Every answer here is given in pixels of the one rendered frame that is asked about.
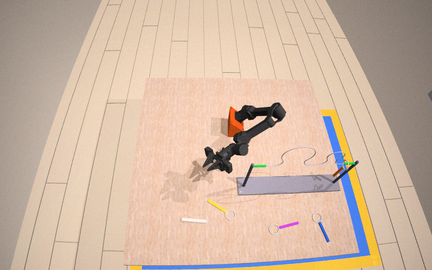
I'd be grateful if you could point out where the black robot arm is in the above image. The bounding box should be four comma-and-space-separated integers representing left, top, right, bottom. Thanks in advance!
226, 102, 286, 156

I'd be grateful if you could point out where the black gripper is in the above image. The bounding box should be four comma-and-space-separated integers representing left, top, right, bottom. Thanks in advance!
202, 147, 233, 174

